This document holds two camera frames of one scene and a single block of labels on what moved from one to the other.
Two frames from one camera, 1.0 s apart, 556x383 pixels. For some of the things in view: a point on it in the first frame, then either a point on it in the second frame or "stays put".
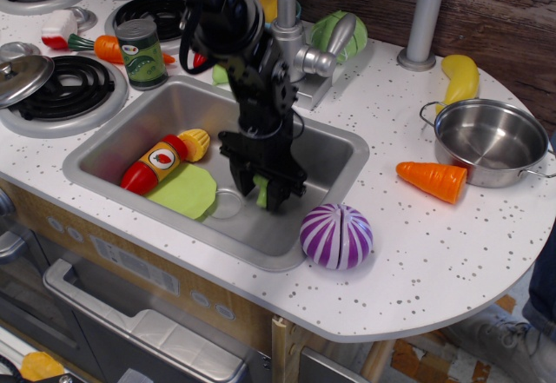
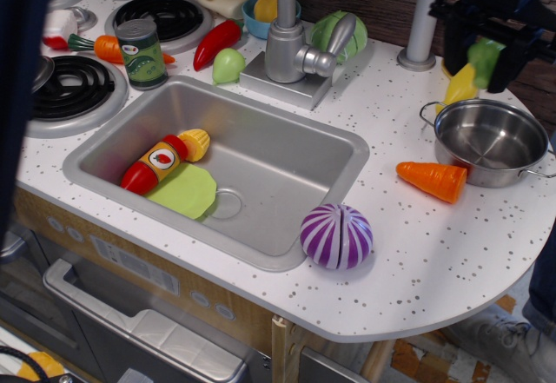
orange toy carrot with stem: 106,46 stays put
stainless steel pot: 496,141 stays put
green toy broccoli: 262,182 -> 483,55
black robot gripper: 271,156 -> 488,9
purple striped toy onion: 336,236 stays put
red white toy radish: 56,27 stays put
